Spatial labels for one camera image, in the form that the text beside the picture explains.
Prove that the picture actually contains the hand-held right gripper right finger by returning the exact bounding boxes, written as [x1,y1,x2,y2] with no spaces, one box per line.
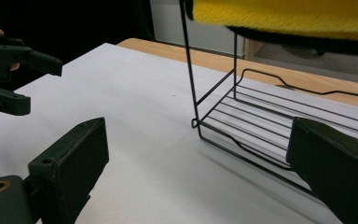
[285,117,358,224]

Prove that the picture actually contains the black curtain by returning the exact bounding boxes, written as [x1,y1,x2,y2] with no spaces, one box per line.
[0,0,157,91]

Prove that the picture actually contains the wooden table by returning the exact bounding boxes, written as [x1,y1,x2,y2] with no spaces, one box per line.
[117,37,358,111]

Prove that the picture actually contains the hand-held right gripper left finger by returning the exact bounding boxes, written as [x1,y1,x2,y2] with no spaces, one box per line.
[27,117,110,224]

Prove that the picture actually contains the yellow cloth with black edge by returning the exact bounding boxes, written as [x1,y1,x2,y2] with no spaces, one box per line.
[185,0,358,58]

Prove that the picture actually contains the black wire rack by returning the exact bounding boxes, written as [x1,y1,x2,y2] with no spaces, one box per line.
[179,0,358,201]

